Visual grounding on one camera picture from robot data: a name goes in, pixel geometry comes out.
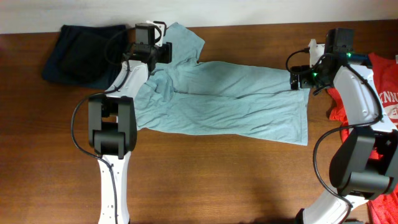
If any light grey-green t-shirt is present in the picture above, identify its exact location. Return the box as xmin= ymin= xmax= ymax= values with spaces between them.
xmin=134 ymin=23 xmax=309 ymax=146

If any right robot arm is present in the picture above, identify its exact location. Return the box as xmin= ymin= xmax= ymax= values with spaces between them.
xmin=287 ymin=28 xmax=397 ymax=224

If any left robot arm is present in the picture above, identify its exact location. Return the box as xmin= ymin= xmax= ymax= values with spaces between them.
xmin=88 ymin=21 xmax=172 ymax=223

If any folded navy blue garment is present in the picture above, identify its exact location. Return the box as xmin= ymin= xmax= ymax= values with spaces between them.
xmin=42 ymin=25 xmax=128 ymax=90

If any red printed t-shirt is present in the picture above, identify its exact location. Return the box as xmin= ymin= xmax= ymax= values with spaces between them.
xmin=327 ymin=53 xmax=397 ymax=224

